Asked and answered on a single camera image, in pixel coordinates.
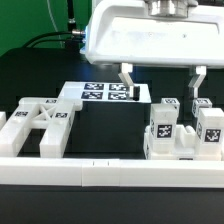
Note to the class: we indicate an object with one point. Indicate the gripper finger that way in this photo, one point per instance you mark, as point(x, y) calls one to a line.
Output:
point(197, 73)
point(132, 91)

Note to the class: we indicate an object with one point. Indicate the white fence bar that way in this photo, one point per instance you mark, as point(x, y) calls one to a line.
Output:
point(2, 119)
point(111, 172)

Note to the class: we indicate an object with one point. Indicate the white tagged cube right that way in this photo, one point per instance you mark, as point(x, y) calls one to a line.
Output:
point(200, 103)

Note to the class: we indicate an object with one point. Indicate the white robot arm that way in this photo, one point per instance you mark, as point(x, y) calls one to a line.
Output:
point(170, 6)

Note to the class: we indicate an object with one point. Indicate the white tagged cube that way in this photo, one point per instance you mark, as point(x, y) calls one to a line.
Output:
point(172, 101)
point(200, 103)

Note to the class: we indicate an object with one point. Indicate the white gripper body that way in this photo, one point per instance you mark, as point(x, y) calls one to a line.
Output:
point(129, 31)

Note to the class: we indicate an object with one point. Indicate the white chair back frame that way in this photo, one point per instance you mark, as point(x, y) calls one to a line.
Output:
point(53, 115)

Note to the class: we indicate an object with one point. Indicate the black vertical pole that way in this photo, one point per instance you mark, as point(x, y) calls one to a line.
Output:
point(71, 23)

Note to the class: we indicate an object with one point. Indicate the white chair seat part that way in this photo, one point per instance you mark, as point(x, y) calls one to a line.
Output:
point(184, 147)

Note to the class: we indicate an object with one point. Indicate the white tagged cube left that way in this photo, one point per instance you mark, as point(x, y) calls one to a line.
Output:
point(172, 101)

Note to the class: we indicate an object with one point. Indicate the white front fence bar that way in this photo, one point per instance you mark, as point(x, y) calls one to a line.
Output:
point(111, 172)

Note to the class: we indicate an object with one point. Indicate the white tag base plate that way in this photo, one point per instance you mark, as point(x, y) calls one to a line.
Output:
point(104, 92)

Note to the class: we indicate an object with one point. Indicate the white left fence bar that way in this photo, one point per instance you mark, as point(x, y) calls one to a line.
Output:
point(2, 119)

